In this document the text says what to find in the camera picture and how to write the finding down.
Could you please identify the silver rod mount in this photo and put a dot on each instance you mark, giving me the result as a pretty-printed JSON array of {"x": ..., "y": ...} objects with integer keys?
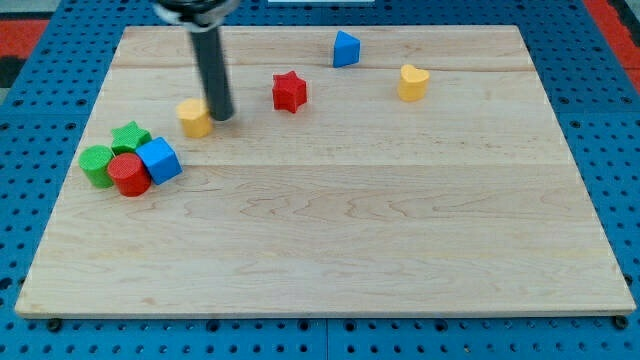
[{"x": 195, "y": 13}]

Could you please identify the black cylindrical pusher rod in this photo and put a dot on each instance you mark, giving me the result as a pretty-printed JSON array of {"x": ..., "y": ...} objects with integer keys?
[{"x": 209, "y": 54}]

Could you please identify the red star block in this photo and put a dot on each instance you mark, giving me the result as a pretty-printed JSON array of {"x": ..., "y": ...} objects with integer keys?
[{"x": 289, "y": 91}]

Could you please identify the blue cube block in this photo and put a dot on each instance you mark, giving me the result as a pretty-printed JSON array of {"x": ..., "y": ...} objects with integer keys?
[{"x": 160, "y": 160}]

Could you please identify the green star block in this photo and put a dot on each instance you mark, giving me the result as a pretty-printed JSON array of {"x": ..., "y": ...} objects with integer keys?
[{"x": 128, "y": 138}]

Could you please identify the yellow hexagon block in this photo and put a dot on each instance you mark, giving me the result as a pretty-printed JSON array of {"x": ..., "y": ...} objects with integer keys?
[{"x": 194, "y": 117}]

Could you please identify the blue triangular prism block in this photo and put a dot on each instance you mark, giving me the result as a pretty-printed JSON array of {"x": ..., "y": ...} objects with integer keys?
[{"x": 346, "y": 50}]

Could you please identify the red cylinder block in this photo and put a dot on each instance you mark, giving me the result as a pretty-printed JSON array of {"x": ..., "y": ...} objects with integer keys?
[{"x": 129, "y": 174}]

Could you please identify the green cylinder block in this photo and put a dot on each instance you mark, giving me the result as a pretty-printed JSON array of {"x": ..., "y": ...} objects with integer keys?
[{"x": 94, "y": 161}]

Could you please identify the yellow heart block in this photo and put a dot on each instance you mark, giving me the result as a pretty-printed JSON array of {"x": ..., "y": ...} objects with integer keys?
[{"x": 413, "y": 83}]

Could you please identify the wooden board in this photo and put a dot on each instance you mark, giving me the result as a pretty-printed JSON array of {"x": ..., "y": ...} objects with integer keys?
[{"x": 466, "y": 203}]

